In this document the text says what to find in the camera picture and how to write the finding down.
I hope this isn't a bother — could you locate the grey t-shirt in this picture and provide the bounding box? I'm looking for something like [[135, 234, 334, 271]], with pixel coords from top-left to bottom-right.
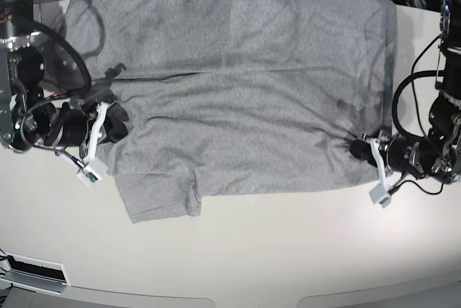
[[65, 0, 397, 223]]

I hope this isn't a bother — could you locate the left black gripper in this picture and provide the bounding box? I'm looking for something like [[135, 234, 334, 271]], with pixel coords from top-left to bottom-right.
[[349, 137, 432, 178]]

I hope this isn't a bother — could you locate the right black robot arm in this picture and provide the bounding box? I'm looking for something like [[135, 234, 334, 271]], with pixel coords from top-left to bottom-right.
[[1, 0, 128, 157]]

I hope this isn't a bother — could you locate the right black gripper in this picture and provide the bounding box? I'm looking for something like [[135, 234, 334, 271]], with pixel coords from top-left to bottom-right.
[[42, 102, 129, 148]]

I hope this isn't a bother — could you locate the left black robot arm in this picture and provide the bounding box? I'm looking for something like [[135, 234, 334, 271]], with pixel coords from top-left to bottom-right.
[[349, 0, 460, 184]]

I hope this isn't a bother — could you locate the white cable tray box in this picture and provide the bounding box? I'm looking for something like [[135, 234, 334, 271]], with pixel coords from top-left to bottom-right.
[[1, 250, 71, 295]]

